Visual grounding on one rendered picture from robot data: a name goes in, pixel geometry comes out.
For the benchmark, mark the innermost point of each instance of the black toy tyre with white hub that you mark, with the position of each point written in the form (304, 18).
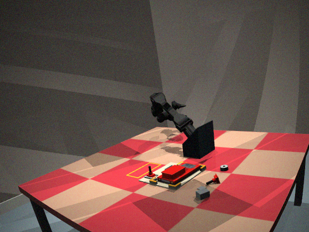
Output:
(223, 167)

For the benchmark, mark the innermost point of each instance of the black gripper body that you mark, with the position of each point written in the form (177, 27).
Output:
(174, 105)

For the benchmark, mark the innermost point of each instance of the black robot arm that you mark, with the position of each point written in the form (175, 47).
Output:
(183, 123)

